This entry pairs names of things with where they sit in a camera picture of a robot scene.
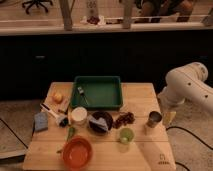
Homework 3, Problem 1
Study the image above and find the bunch of dark grapes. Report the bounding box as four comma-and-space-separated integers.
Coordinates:
113, 112, 135, 129

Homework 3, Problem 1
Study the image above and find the plate with dark food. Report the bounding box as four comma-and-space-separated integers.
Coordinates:
81, 16, 106, 26

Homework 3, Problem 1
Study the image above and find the seated person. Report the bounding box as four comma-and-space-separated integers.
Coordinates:
135, 0, 193, 23

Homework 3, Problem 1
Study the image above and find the green plastic tray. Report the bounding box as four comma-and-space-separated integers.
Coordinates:
70, 76, 123, 110

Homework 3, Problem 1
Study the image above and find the white cream cup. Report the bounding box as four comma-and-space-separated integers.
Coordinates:
71, 107, 87, 125

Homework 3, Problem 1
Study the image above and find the blue sponge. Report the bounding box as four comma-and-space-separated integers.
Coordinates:
34, 112, 48, 132

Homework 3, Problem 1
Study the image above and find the orange plastic bowl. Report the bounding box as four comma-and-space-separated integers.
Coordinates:
62, 136, 93, 171

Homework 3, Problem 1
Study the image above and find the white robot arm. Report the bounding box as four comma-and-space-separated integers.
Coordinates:
157, 62, 213, 126

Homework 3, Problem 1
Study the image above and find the black floor cable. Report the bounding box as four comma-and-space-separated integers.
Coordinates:
0, 117, 30, 150
165, 125, 213, 171

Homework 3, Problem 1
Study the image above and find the green chili pepper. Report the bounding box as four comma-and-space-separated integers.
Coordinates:
66, 127, 75, 141

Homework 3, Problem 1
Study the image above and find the black left floor cable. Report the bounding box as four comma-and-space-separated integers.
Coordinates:
0, 117, 30, 150

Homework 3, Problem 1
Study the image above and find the blue cloth in bowl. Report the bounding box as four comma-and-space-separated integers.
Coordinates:
88, 116, 109, 133

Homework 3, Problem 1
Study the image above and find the dark brown bowl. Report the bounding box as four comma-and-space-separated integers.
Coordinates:
88, 111, 113, 134

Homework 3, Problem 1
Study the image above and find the black office chair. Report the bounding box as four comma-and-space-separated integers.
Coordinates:
22, 0, 53, 15

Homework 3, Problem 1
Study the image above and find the metal fork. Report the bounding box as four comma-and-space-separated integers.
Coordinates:
77, 86, 89, 106

